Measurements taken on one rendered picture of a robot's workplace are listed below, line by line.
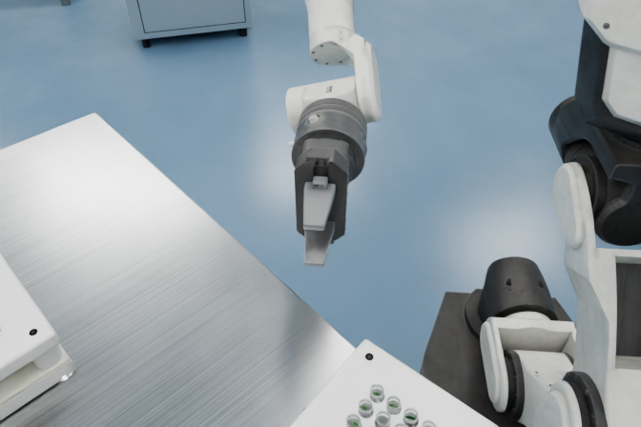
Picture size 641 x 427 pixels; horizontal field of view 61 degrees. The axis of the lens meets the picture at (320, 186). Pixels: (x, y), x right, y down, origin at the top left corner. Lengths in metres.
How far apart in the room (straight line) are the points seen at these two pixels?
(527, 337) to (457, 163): 1.05
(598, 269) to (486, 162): 1.45
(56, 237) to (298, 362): 0.38
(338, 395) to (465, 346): 0.96
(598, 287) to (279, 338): 0.46
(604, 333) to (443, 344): 0.63
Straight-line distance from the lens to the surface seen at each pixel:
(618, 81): 0.77
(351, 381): 0.53
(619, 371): 0.90
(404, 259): 1.83
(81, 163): 0.93
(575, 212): 0.89
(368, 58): 0.73
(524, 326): 1.31
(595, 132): 0.90
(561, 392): 0.94
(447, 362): 1.42
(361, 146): 0.64
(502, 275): 1.39
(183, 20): 3.04
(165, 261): 0.73
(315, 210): 0.54
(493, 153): 2.33
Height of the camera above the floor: 1.36
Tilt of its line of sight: 41 degrees down
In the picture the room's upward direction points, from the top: straight up
